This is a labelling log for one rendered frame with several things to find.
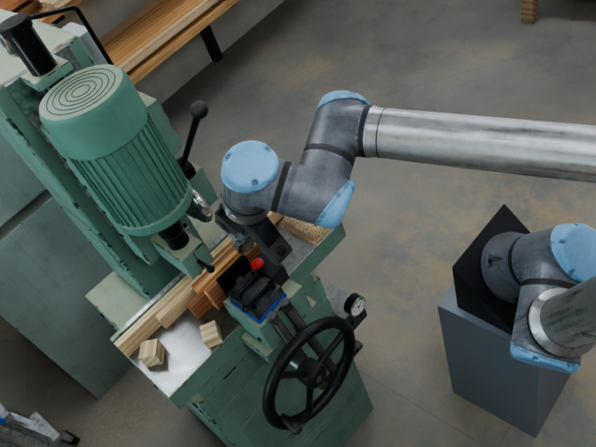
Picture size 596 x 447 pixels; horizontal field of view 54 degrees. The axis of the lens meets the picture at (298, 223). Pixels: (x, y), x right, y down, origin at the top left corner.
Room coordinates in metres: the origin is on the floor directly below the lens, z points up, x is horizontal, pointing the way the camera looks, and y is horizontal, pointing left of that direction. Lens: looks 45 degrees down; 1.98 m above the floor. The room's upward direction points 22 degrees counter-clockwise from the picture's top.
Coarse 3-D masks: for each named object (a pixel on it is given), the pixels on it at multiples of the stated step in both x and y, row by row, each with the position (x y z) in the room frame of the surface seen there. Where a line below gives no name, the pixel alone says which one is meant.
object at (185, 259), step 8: (152, 240) 1.05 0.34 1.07; (160, 240) 1.04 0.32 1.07; (192, 240) 1.00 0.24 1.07; (200, 240) 0.99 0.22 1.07; (160, 248) 1.03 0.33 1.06; (168, 248) 1.00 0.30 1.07; (184, 248) 0.98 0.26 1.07; (192, 248) 0.97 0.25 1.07; (200, 248) 0.97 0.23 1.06; (168, 256) 1.01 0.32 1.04; (176, 256) 0.97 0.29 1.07; (184, 256) 0.96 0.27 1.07; (192, 256) 0.96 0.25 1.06; (200, 256) 0.97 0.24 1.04; (208, 256) 0.98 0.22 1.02; (176, 264) 0.99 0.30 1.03; (184, 264) 0.95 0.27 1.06; (192, 264) 0.95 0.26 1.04; (208, 264) 0.97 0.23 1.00; (184, 272) 0.97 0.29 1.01; (192, 272) 0.95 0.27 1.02
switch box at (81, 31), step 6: (72, 24) 1.39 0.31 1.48; (66, 30) 1.37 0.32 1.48; (72, 30) 1.35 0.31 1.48; (78, 30) 1.34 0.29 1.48; (84, 30) 1.33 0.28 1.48; (84, 36) 1.31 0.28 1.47; (90, 36) 1.32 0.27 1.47; (84, 42) 1.31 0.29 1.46; (90, 42) 1.32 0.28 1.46; (90, 48) 1.31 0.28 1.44; (96, 48) 1.32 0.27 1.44; (90, 54) 1.31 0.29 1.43; (96, 54) 1.31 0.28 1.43; (96, 60) 1.31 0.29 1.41; (102, 60) 1.32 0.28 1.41
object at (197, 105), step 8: (192, 104) 0.97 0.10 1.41; (200, 104) 0.96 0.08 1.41; (192, 112) 0.96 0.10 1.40; (200, 112) 0.96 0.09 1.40; (192, 120) 1.00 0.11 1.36; (192, 128) 1.01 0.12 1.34; (192, 136) 1.04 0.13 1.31; (184, 152) 1.10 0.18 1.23; (176, 160) 1.21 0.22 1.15; (184, 160) 1.13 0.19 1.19; (184, 168) 1.17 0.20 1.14; (192, 168) 1.18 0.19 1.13; (192, 176) 1.18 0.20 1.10
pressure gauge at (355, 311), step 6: (354, 294) 0.96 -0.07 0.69; (348, 300) 0.95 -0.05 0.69; (354, 300) 0.94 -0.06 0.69; (360, 300) 0.95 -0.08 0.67; (348, 306) 0.94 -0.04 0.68; (354, 306) 0.93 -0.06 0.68; (360, 306) 0.94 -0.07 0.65; (348, 312) 0.93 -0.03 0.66; (354, 312) 0.93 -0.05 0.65; (360, 312) 0.94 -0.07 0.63
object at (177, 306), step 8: (272, 216) 1.12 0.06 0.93; (280, 216) 1.13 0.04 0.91; (192, 280) 1.00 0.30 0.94; (184, 288) 0.99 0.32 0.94; (192, 288) 0.98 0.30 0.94; (176, 296) 0.97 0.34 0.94; (184, 296) 0.96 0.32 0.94; (192, 296) 0.97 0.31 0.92; (168, 304) 0.96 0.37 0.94; (176, 304) 0.95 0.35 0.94; (184, 304) 0.96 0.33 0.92; (160, 312) 0.94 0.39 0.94; (168, 312) 0.94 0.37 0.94; (176, 312) 0.94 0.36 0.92; (160, 320) 0.92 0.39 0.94; (168, 320) 0.93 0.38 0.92
